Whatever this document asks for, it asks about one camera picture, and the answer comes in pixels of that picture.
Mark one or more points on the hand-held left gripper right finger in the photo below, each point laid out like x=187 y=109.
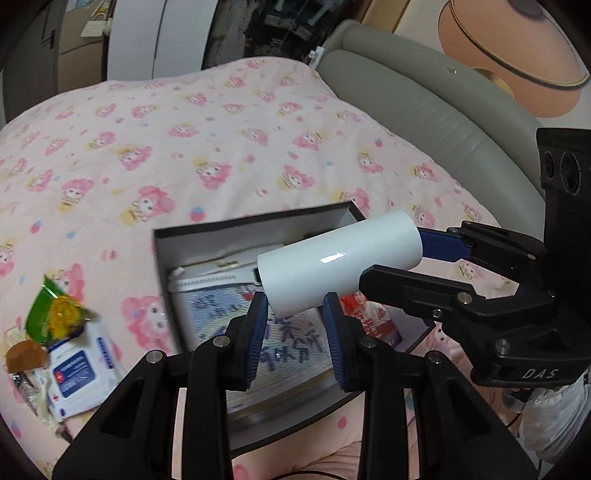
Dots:
x=334 y=341

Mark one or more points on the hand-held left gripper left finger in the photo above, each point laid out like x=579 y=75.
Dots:
x=258 y=341

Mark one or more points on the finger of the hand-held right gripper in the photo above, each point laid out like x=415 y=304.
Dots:
x=443 y=245
x=415 y=290

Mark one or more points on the illustrated comic booklet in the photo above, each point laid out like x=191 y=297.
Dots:
x=295 y=341

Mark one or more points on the white paper roll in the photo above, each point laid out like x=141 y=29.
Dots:
x=337 y=258

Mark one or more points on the black cardboard box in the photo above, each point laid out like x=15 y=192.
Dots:
x=207 y=244

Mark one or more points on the person's right forearm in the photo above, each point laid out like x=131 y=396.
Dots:
x=554 y=415

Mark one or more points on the white flat package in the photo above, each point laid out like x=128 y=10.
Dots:
x=207 y=281

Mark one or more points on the grey padded headboard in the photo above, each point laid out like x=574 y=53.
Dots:
x=438 y=106

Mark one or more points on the blue white wipes packet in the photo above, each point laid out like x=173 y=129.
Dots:
x=78 y=374

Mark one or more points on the pink printed blanket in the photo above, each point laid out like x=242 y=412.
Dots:
x=231 y=138

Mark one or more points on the green yellow snack packet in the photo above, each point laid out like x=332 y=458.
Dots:
x=46 y=309

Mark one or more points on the clear plastic wrapper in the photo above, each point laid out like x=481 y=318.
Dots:
x=37 y=392

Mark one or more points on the brown snack cake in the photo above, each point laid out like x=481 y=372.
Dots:
x=25 y=355

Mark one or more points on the dark glass wardrobe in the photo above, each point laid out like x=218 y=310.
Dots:
x=258 y=27

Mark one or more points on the white wardrobe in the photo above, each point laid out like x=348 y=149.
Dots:
x=152 y=37

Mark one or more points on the tan cardboard box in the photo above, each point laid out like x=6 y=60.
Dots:
x=71 y=18
x=78 y=64

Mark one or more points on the grey door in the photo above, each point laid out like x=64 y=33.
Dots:
x=32 y=55

